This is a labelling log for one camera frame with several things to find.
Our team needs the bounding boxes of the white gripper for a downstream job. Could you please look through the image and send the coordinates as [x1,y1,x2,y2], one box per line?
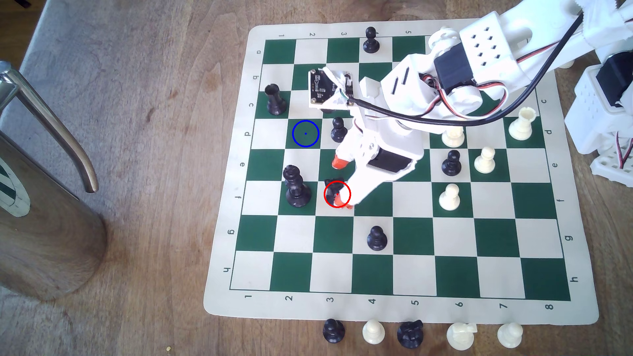
[331,76,426,210]

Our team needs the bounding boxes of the black knight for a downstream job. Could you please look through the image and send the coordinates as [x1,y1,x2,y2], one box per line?
[324,178,347,207]
[397,320,425,349]

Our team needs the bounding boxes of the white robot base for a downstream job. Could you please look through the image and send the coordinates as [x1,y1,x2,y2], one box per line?
[591,146,633,188]

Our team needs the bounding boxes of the green and white chess mat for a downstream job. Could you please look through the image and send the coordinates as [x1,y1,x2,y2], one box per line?
[203,17,600,326]

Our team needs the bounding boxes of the black pawn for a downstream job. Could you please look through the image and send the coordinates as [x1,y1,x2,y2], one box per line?
[366,225,388,252]
[362,26,380,54]
[441,150,463,177]
[330,117,349,143]
[322,318,346,344]

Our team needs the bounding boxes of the black queen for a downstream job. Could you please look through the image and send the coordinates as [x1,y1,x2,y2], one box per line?
[282,164,313,208]

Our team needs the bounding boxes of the white pawn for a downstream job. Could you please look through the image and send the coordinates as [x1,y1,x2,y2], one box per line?
[474,146,497,174]
[497,322,524,349]
[362,319,386,345]
[438,183,462,212]

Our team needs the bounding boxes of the white knight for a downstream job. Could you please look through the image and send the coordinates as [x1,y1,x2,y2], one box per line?
[446,322,478,352]
[441,127,467,148]

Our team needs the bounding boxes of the black rook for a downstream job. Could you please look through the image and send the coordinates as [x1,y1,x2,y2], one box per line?
[264,83,288,116]

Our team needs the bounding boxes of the white rook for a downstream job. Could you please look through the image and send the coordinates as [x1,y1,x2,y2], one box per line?
[508,107,538,141]

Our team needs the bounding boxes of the camera circuit board module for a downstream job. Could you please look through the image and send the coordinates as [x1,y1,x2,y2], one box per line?
[308,68,355,107]

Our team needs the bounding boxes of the red white black servo wires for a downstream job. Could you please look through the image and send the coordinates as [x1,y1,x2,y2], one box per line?
[420,42,567,117]
[615,130,633,170]

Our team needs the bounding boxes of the black camera cable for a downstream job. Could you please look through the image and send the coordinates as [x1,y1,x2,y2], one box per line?
[346,12,587,123]

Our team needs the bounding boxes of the steel jug with handle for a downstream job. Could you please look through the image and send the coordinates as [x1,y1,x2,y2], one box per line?
[0,61,108,302]

